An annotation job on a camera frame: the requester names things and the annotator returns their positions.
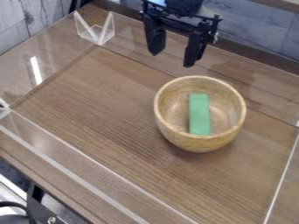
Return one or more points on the clear acrylic stand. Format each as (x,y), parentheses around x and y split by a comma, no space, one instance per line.
(97,34)

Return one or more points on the green rectangular stick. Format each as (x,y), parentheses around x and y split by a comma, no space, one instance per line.
(200,114)

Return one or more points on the wooden bowl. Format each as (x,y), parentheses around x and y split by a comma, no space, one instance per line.
(228,112)

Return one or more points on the clear acrylic tray wall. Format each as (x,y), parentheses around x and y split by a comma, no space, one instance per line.
(83,184)

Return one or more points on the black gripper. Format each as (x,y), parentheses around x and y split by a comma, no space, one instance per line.
(185,16)

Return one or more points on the black table frame bracket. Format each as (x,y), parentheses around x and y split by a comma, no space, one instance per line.
(41,213)

